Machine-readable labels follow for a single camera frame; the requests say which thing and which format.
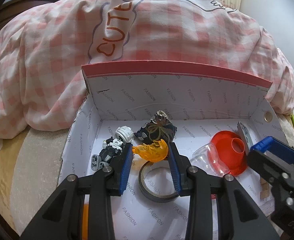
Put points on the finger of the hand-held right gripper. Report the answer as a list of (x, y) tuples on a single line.
[(274, 167), (272, 145)]

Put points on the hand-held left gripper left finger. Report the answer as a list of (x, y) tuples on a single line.
[(125, 171)]

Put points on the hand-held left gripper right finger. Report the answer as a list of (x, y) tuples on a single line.
[(175, 171)]

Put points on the translucent yellow flame toy piece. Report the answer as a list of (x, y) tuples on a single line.
[(154, 152)]

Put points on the orange ping pong ball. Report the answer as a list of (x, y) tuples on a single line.
[(85, 220)]

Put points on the white cardboard box red rim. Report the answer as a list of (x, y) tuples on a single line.
[(174, 92)]

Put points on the tan wooden block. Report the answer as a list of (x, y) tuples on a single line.
[(264, 191)]

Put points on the grey black robot toy figure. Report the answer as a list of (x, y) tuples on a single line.
[(113, 147)]

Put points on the grey metal plate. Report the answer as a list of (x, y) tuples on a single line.
[(244, 132)]

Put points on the dark tape roll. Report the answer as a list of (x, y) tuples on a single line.
[(159, 198)]

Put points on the clear bottle with red label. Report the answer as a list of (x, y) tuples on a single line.
[(207, 160)]

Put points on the dark patterned fabric pouch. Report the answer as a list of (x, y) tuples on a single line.
[(159, 130)]

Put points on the red plastic funnel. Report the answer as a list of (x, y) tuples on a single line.
[(224, 145)]

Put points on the pink checked blanket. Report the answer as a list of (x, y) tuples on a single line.
[(49, 55)]

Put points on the dark wooden headboard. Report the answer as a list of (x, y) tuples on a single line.
[(1, 17)]

